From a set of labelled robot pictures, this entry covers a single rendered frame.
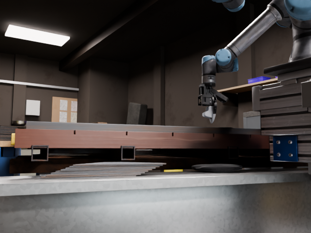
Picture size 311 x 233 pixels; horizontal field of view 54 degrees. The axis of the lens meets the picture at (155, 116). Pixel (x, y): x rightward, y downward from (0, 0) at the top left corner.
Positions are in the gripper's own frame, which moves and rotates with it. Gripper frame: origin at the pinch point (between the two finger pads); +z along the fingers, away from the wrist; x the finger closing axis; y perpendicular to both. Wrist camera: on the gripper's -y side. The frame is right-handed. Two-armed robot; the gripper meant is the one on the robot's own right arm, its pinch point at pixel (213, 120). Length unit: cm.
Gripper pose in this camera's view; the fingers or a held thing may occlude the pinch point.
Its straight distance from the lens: 167.5
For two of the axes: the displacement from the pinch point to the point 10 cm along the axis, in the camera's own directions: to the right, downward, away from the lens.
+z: -0.1, 10.0, -1.0
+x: 2.0, -1.0, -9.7
